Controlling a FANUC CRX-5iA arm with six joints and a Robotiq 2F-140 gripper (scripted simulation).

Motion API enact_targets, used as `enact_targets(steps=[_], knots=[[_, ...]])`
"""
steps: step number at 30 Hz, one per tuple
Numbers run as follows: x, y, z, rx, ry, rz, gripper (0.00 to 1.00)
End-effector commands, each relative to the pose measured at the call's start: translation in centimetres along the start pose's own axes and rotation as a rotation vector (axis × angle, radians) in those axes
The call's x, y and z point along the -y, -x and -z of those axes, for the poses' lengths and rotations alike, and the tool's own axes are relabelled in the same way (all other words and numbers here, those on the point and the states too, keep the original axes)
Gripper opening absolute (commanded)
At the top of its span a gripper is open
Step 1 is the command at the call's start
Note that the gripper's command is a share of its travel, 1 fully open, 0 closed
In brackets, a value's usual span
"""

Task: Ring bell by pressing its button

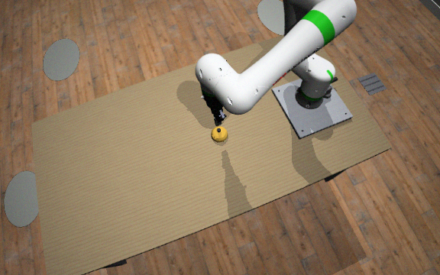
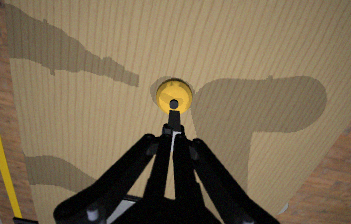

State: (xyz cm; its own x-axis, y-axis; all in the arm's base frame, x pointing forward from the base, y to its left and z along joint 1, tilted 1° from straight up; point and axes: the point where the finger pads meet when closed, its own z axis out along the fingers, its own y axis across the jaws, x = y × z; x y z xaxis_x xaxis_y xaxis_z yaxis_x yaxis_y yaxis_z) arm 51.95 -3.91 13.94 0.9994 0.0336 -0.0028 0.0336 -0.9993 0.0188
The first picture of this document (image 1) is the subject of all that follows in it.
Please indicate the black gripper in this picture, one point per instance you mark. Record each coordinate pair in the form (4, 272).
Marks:
(217, 112)

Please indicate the gold dome bell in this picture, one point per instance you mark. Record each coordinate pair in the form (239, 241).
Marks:
(219, 134)

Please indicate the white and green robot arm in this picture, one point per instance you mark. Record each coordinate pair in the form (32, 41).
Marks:
(239, 93)

